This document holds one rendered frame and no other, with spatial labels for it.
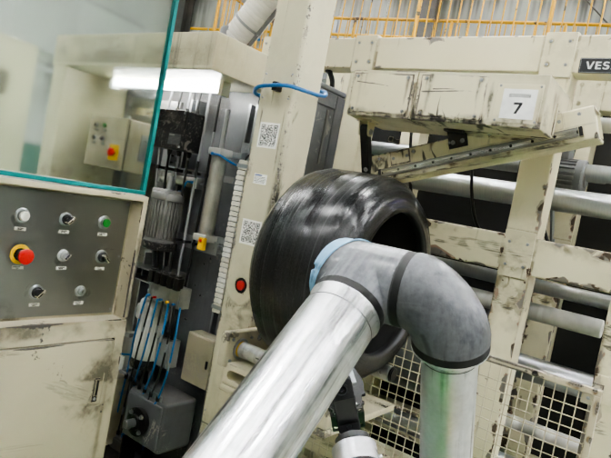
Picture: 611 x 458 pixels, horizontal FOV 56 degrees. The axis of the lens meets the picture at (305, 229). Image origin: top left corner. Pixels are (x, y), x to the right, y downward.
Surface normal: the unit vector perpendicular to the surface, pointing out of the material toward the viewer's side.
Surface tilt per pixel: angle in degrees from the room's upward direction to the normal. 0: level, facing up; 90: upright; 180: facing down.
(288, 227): 69
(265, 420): 49
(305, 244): 74
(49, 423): 90
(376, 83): 90
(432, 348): 119
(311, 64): 90
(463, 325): 83
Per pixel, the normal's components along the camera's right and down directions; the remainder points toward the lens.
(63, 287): 0.79, 0.18
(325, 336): 0.28, -0.58
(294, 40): -0.58, -0.07
